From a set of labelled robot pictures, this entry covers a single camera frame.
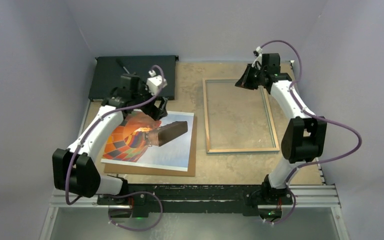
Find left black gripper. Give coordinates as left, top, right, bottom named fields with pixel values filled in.
left=131, top=81, right=167, bottom=121

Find blue wooden picture frame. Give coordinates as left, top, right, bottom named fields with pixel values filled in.
left=202, top=78, right=280, bottom=155

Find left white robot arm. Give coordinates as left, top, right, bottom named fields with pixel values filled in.
left=52, top=70, right=168, bottom=205

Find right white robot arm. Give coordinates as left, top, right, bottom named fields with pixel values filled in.
left=235, top=50, right=327, bottom=204

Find hot air balloon photo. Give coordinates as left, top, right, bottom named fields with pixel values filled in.
left=100, top=110, right=196, bottom=172

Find small black hammer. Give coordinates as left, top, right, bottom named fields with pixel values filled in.
left=115, top=58, right=137, bottom=75

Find dark flat box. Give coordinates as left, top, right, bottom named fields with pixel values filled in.
left=88, top=55, right=179, bottom=102

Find brown cardboard backing board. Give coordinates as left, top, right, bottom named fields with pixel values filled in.
left=103, top=115, right=198, bottom=178

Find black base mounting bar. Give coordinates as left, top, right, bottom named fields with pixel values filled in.
left=97, top=183, right=294, bottom=218

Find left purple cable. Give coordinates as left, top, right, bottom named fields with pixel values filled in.
left=64, top=64, right=164, bottom=232

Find aluminium rail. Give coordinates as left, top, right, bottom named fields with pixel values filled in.
left=48, top=184, right=342, bottom=210

